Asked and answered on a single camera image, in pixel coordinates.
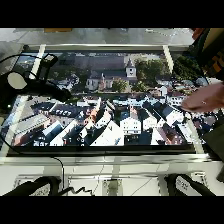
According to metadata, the person's hand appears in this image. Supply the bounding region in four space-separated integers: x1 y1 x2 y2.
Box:
180 82 224 113

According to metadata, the person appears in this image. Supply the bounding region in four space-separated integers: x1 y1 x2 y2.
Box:
187 27 224 82

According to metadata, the silver frame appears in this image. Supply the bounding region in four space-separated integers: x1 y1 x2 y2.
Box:
0 43 224 197

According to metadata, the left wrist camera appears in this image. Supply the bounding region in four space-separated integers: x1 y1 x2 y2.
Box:
38 53 60 80

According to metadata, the black cable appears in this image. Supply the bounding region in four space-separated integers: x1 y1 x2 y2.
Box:
0 111 96 197

